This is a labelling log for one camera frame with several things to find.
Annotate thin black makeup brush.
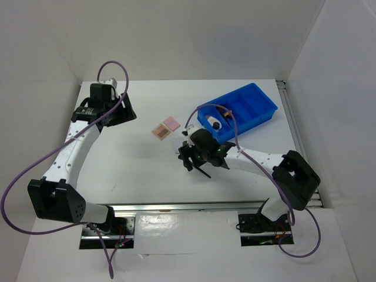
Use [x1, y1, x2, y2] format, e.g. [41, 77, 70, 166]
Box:
[189, 160, 212, 179]

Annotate clear bottle black cap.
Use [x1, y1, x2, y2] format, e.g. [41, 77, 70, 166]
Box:
[212, 121, 221, 130]

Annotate white oval makeup container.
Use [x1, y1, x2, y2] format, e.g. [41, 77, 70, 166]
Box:
[206, 115, 219, 126]

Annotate brown eyeshadow palette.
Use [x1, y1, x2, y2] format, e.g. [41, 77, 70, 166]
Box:
[152, 123, 171, 140]

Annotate pink compact case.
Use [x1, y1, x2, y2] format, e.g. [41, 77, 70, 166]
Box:
[163, 116, 180, 132]

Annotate clear sheet black swatches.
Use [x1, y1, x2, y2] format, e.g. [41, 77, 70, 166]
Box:
[172, 136, 188, 154]

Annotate black fan makeup brush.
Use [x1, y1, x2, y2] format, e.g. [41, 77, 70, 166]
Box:
[216, 105, 227, 115]

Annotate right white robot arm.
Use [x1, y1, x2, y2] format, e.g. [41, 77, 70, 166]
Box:
[178, 125, 321, 230]

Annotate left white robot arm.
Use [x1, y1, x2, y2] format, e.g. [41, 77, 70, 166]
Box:
[28, 79, 136, 234]

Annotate blue plastic organizer bin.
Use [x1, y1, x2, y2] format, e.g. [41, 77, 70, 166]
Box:
[197, 83, 277, 143]

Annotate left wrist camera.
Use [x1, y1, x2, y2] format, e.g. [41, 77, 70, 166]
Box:
[103, 78, 118, 89]

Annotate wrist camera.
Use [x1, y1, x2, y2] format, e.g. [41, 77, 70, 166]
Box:
[182, 125, 198, 147]
[103, 78, 118, 89]

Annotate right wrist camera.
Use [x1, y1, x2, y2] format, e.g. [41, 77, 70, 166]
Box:
[182, 125, 198, 147]

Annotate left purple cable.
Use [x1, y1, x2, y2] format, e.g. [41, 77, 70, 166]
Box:
[0, 61, 130, 279]

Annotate purple cable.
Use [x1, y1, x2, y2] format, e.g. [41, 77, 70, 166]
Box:
[184, 103, 321, 258]
[0, 61, 130, 279]

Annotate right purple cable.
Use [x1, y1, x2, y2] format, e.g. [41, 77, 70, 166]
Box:
[184, 103, 321, 258]

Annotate aluminium rail front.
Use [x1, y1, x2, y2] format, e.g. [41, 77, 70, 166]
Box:
[85, 200, 320, 214]

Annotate aluminium rail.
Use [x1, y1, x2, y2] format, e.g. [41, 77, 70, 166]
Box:
[85, 200, 320, 214]
[276, 80, 324, 209]

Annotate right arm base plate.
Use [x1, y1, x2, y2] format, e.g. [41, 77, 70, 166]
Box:
[236, 213, 294, 247]

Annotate aluminium rail right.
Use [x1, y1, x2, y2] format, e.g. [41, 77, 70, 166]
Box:
[276, 80, 324, 209]

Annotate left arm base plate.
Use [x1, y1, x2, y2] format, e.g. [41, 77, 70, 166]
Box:
[79, 214, 136, 250]

